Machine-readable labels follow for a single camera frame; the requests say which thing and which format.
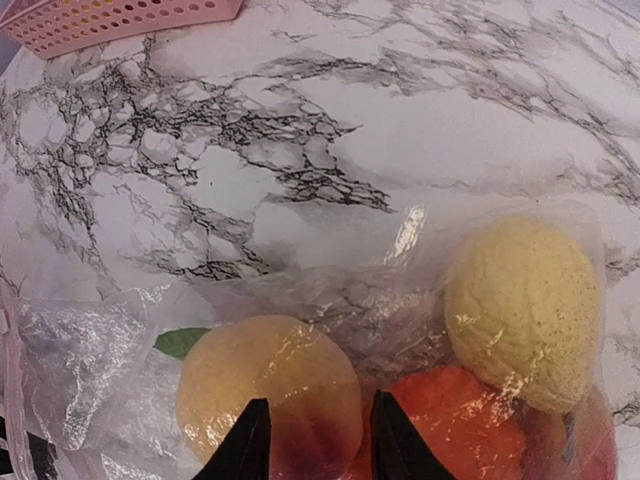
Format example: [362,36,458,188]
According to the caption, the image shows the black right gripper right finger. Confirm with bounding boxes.
[370,390,455,480]

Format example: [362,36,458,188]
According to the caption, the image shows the pink perforated plastic basket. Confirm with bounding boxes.
[1,0,244,60]

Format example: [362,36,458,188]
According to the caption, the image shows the orange red fake mango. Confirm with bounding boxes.
[521,386,617,480]

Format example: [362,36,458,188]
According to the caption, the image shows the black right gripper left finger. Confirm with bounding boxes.
[193,398,271,480]

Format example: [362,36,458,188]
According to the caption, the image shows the peach coloured fake fruit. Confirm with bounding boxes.
[155,315,363,479]

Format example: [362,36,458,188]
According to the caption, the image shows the orange fake fruit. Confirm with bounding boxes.
[343,366,525,479]

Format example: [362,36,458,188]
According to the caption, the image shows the clear zip top bag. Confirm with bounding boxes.
[1,200,618,479]

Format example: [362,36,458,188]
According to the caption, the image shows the yellow fake lemon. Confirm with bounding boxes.
[444,216,601,414]

